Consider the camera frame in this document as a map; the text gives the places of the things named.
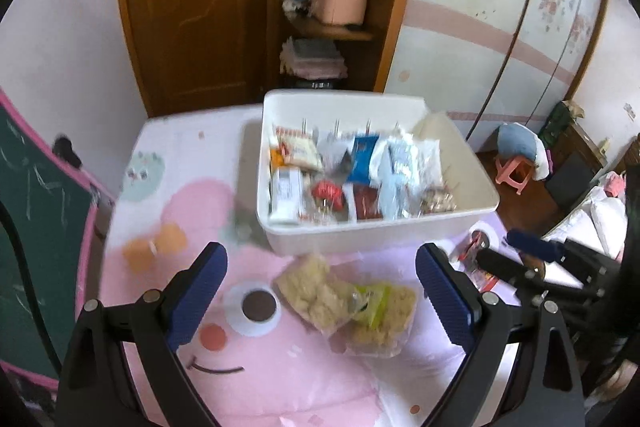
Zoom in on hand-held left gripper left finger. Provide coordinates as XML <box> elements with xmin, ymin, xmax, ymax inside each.
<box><xmin>55</xmin><ymin>242</ymin><xmax>229</xmax><ymax>427</ymax></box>

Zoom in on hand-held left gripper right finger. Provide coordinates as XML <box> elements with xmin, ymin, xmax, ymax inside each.
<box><xmin>415</xmin><ymin>243</ymin><xmax>586</xmax><ymax>427</ymax></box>

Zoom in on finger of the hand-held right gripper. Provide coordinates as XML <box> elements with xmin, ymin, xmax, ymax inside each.
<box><xmin>505</xmin><ymin>229</ymin><xmax>576</xmax><ymax>263</ymax></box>
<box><xmin>475</xmin><ymin>248</ymin><xmax>547</xmax><ymax>294</ymax></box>

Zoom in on chocolate snack red trim packet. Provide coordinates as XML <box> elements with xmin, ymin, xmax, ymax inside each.
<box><xmin>454</xmin><ymin>229</ymin><xmax>502</xmax><ymax>294</ymax></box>

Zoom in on rice cracker packet green edge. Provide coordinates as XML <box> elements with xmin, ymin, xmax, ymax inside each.
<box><xmin>331</xmin><ymin>283</ymin><xmax>419</xmax><ymax>359</ymax></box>

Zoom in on white plastic storage box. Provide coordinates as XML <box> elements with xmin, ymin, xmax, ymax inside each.
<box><xmin>256</xmin><ymin>89</ymin><xmax>502</xmax><ymax>258</ymax></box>

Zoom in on clear rice cracker packet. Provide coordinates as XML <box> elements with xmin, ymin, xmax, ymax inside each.
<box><xmin>272</xmin><ymin>253</ymin><xmax>362</xmax><ymax>336</ymax></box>

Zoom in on large blue white snack packet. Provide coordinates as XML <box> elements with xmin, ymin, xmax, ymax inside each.
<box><xmin>376</xmin><ymin>134</ymin><xmax>445</xmax><ymax>219</ymax></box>

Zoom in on round red snack packet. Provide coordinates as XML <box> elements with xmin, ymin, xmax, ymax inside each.
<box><xmin>310</xmin><ymin>179</ymin><xmax>349</xmax><ymax>214</ymax></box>

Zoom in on blue foil snack packet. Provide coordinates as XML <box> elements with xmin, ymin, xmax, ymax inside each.
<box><xmin>345</xmin><ymin>133</ymin><xmax>382</xmax><ymax>186</ymax></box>

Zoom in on red white snack packet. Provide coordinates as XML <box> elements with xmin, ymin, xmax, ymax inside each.
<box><xmin>272</xmin><ymin>123</ymin><xmax>324</xmax><ymax>174</ymax></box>

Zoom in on white bedding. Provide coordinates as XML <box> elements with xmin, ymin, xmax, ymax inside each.
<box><xmin>541</xmin><ymin>186</ymin><xmax>628</xmax><ymax>260</ymax></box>

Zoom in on pink plastic stool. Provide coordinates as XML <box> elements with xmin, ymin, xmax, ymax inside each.
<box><xmin>494</xmin><ymin>156</ymin><xmax>535</xmax><ymax>196</ymax></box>

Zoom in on dark wooden cabinet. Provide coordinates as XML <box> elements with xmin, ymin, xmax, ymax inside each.
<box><xmin>536</xmin><ymin>101</ymin><xmax>610</xmax><ymax>210</ymax></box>

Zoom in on blue plush cushion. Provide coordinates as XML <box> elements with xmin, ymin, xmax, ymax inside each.
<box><xmin>496</xmin><ymin>122</ymin><xmax>550</xmax><ymax>181</ymax></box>

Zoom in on dark red snack packet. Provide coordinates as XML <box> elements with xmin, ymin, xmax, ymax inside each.
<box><xmin>351</xmin><ymin>183</ymin><xmax>382</xmax><ymax>221</ymax></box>

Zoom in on white labelled snack packet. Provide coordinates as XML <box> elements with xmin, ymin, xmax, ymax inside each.
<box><xmin>269</xmin><ymin>167</ymin><xmax>307</xmax><ymax>226</ymax></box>

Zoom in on silver grey snack packet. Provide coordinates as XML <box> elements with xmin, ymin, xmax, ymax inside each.
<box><xmin>319</xmin><ymin>131</ymin><xmax>355</xmax><ymax>184</ymax></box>

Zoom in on floral wardrobe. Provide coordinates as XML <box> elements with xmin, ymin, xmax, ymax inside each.
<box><xmin>384</xmin><ymin>0</ymin><xmax>612</xmax><ymax>154</ymax></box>

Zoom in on black cloth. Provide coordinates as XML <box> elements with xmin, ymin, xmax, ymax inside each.
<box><xmin>51</xmin><ymin>134</ymin><xmax>84</xmax><ymax>168</ymax></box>

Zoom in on folded pink towels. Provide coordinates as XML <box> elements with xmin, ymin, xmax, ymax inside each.
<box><xmin>279</xmin><ymin>36</ymin><xmax>349</xmax><ymax>81</ymax></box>

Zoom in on brown wooden corner shelf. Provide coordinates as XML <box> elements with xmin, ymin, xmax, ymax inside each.
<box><xmin>267</xmin><ymin>0</ymin><xmax>427</xmax><ymax>94</ymax></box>

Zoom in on brown wooden door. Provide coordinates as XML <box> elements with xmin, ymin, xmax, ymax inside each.
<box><xmin>114</xmin><ymin>0</ymin><xmax>283</xmax><ymax>118</ymax></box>

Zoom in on green chalkboard pink frame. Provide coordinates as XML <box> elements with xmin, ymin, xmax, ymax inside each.
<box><xmin>0</xmin><ymin>89</ymin><xmax>117</xmax><ymax>385</ymax></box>

